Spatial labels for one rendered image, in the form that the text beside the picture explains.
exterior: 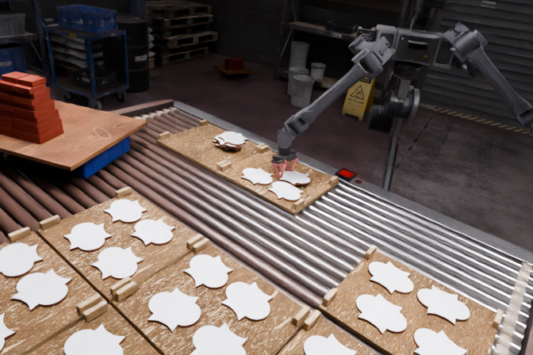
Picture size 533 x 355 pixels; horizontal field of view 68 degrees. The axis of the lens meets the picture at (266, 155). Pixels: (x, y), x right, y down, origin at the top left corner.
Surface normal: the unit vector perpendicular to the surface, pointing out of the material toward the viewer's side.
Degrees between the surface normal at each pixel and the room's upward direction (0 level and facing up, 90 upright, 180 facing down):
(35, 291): 0
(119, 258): 0
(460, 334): 0
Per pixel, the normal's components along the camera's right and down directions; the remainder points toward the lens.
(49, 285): 0.11, -0.89
